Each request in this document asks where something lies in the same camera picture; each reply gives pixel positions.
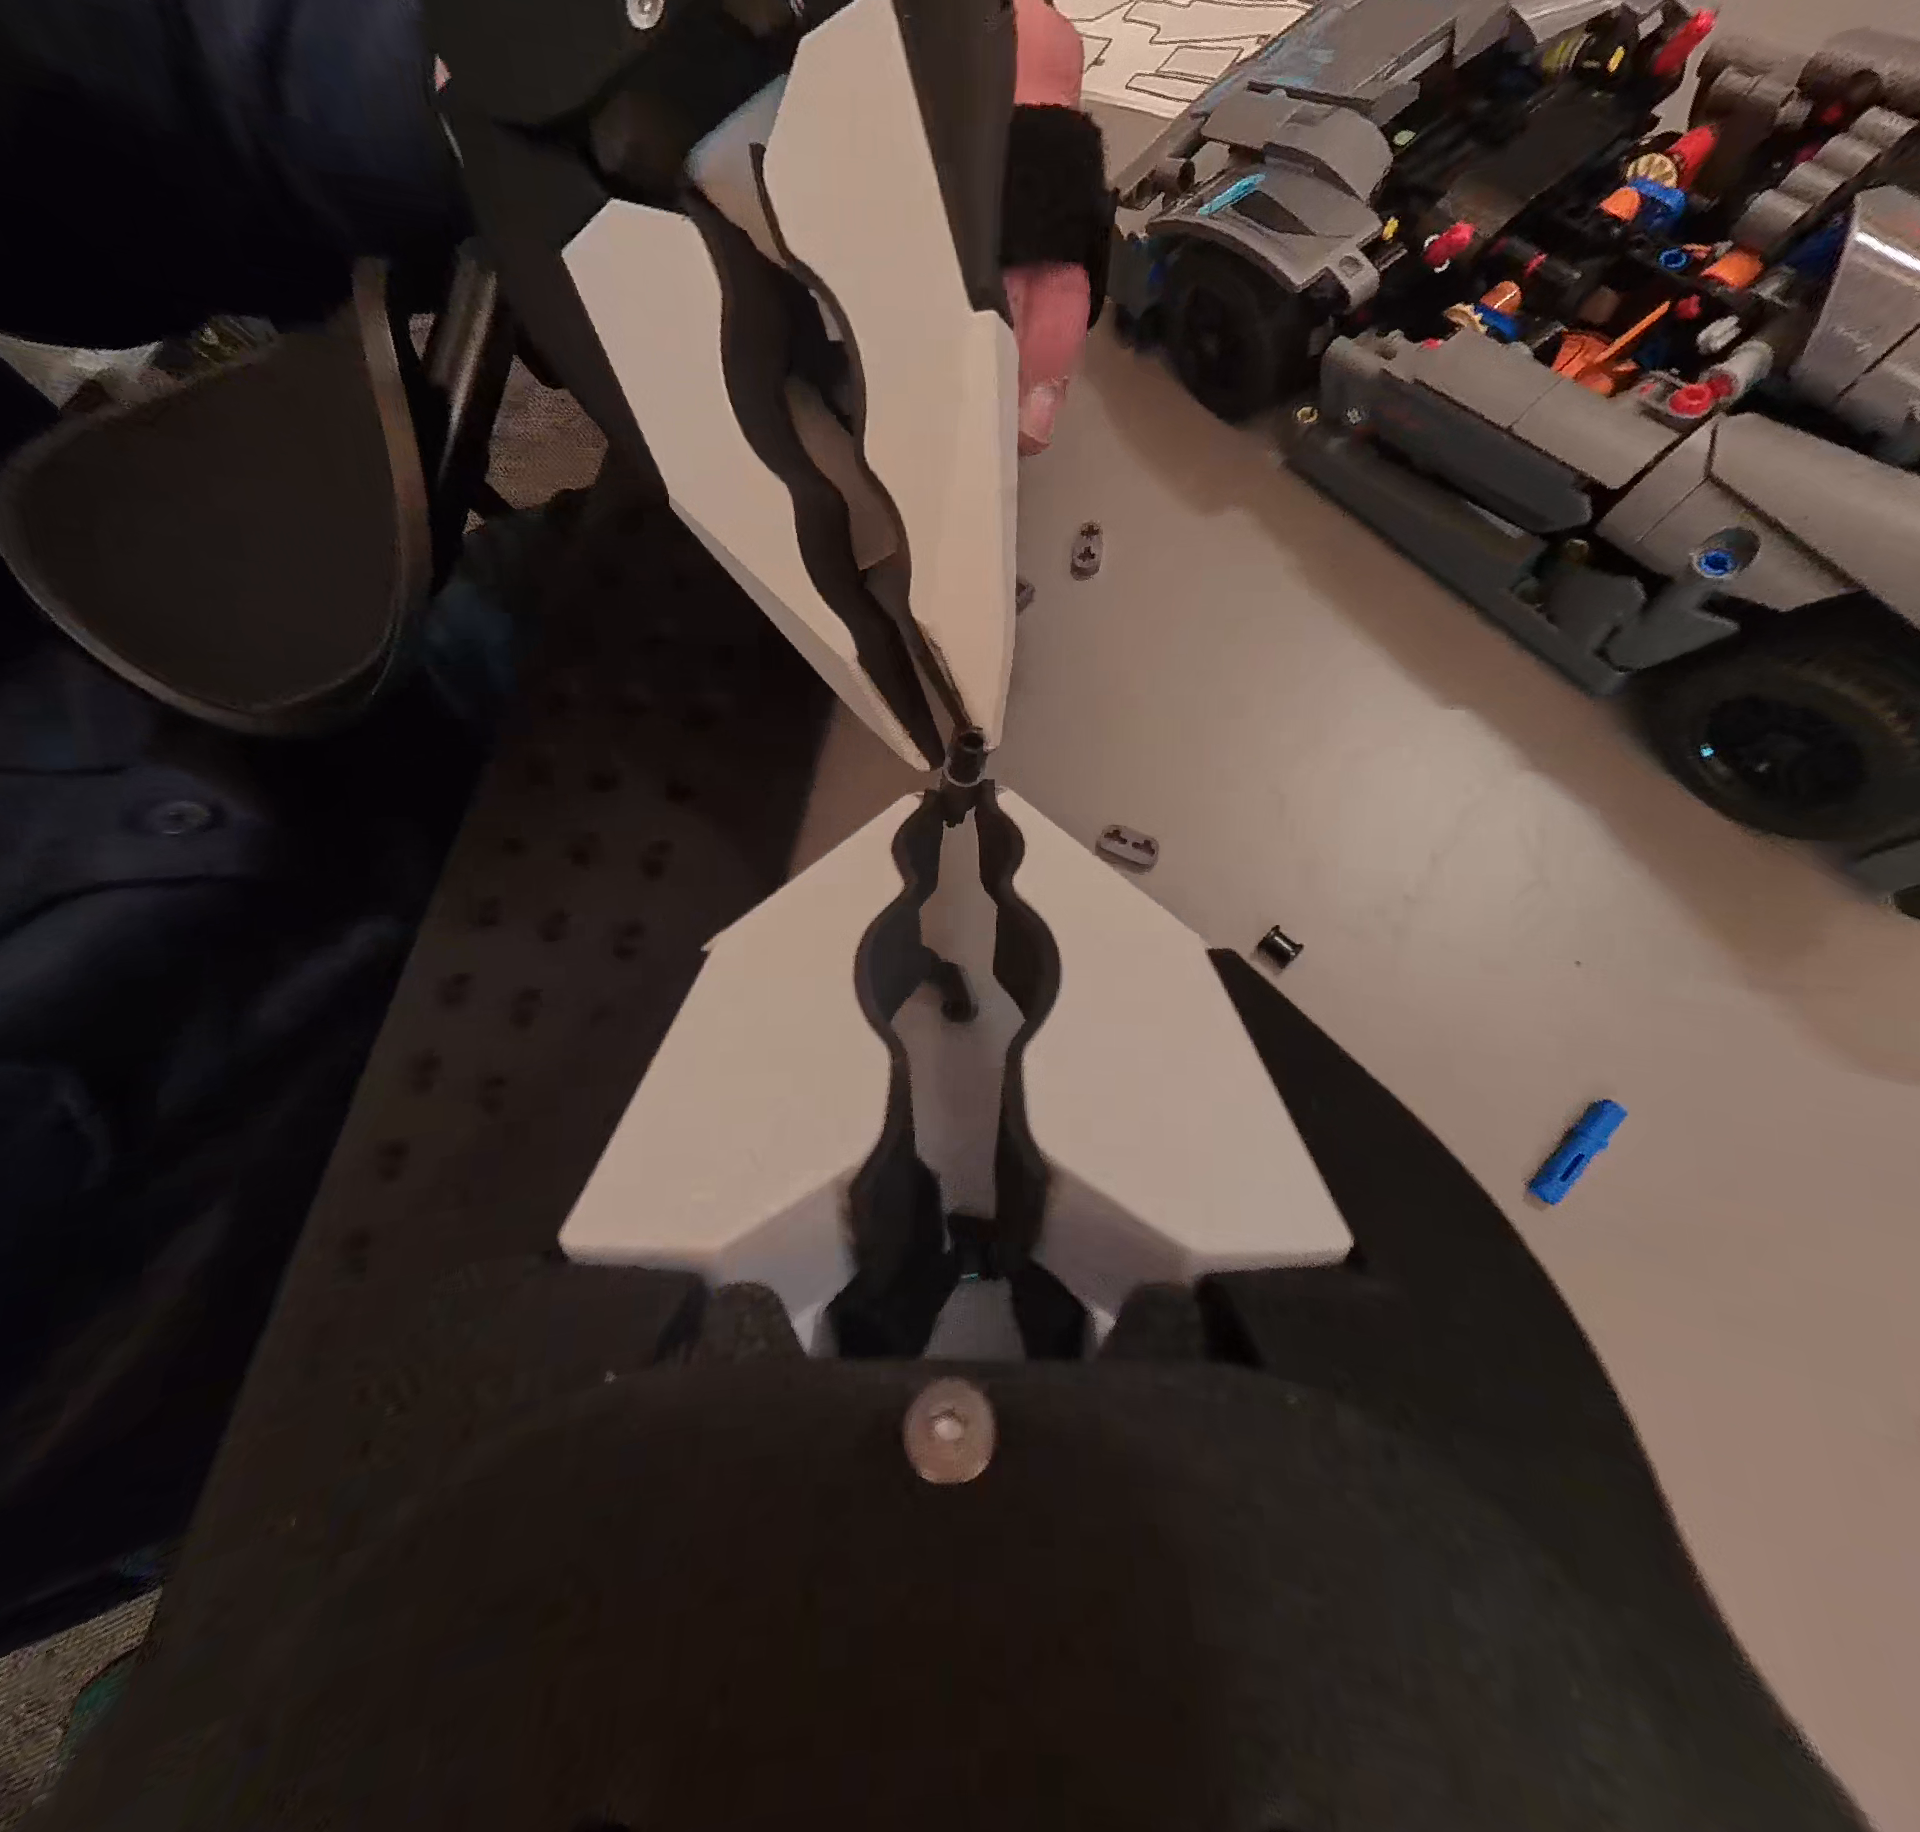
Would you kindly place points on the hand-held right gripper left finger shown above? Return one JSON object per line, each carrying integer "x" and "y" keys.
{"x": 720, "y": 1112}

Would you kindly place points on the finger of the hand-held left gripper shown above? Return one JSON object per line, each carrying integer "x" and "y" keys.
{"x": 675, "y": 393}
{"x": 930, "y": 408}

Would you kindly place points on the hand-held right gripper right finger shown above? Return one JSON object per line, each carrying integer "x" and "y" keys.
{"x": 1185, "y": 1112}

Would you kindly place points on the scattered small lego pieces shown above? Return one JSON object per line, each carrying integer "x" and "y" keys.
{"x": 1128, "y": 845}

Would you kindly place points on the blue lego pin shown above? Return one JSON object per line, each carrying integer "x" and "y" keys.
{"x": 1575, "y": 1154}

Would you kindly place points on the grey lego car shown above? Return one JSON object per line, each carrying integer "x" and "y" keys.
{"x": 1501, "y": 408}

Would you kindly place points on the person's left hand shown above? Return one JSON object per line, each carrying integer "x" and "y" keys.
{"x": 1051, "y": 333}

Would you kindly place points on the black perforated board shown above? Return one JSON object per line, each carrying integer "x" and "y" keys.
{"x": 495, "y": 963}

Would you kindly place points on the black chair armrest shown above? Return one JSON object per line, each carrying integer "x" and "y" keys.
{"x": 226, "y": 543}

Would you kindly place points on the white sticker sheet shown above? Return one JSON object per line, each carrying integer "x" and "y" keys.
{"x": 1201, "y": 3}

